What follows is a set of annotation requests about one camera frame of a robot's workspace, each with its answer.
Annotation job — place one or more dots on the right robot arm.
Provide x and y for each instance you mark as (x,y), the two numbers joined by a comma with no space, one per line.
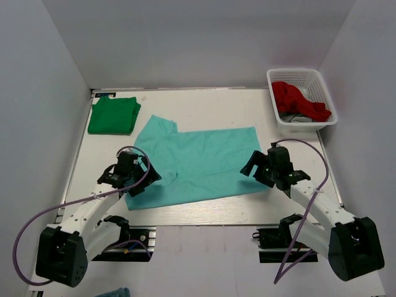
(349,243)

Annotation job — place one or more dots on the teal t-shirt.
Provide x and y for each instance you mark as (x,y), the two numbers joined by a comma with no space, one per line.
(194,166)

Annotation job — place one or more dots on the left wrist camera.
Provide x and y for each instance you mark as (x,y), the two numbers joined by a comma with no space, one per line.
(126,150)

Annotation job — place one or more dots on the blue label sticker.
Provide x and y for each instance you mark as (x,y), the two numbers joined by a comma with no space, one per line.
(105,94)

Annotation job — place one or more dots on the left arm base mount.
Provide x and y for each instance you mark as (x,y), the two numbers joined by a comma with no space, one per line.
(134,243)

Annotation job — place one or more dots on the grey garment in basket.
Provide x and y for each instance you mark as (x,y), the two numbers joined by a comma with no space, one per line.
(295,118)

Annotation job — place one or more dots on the red t-shirt in basket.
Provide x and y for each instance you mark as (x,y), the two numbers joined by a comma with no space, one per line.
(289,99)

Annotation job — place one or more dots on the dark teal cloth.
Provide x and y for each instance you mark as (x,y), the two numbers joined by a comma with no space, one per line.
(120,292)

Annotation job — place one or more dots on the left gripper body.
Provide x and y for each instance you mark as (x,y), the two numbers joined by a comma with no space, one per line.
(137,175)

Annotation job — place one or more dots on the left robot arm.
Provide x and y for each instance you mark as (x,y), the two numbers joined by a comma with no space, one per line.
(65,250)

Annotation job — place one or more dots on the folded green t-shirt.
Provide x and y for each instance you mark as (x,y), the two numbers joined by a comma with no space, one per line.
(114,116)

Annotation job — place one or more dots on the white plastic basket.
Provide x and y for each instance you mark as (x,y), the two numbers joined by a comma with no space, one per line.
(312,86)

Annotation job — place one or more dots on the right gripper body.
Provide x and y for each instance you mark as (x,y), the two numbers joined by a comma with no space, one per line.
(265,174)

